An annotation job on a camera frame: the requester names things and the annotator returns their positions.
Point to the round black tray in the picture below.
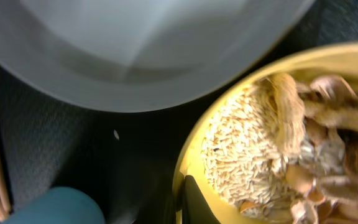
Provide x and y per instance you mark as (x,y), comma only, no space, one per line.
(122,159)

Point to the yellow plastic bowl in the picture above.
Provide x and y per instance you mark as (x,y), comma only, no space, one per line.
(338,58)

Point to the rice and food scraps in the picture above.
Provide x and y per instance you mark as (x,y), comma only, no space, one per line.
(285,151)

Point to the grey round plate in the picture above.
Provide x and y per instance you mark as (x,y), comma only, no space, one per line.
(138,55)

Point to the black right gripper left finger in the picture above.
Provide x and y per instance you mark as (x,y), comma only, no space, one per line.
(165,206)

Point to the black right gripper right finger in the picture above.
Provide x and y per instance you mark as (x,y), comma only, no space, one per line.
(195,209)

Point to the blue plastic cup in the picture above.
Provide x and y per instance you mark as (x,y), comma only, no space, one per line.
(59,205)

